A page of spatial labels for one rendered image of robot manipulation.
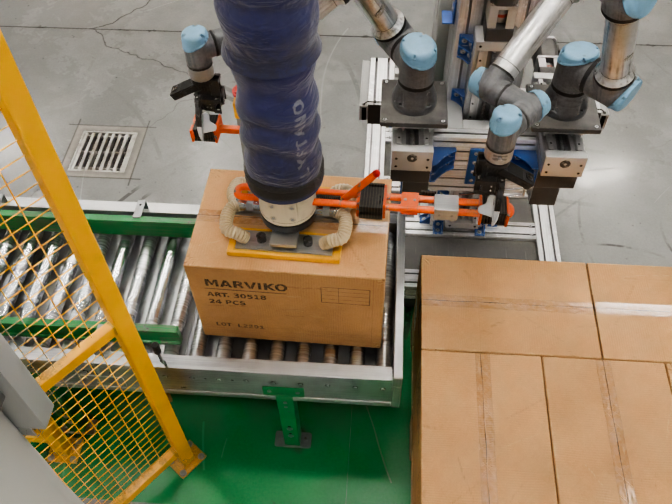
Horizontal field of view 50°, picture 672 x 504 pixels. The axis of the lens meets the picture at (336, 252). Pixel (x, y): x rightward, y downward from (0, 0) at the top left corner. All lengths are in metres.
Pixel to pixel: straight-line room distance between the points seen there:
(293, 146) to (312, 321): 0.69
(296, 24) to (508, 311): 1.35
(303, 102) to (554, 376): 1.25
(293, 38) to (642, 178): 2.60
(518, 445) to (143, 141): 2.56
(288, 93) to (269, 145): 0.17
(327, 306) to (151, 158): 1.90
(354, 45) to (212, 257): 2.53
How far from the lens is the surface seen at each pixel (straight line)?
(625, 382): 2.52
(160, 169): 3.81
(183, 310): 2.57
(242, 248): 2.14
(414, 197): 2.09
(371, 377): 2.31
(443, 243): 3.13
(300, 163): 1.90
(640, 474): 2.40
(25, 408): 1.32
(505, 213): 2.08
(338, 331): 2.35
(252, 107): 1.77
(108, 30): 4.83
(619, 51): 2.20
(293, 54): 1.66
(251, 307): 2.29
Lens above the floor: 2.65
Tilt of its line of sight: 52 degrees down
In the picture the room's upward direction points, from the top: 2 degrees counter-clockwise
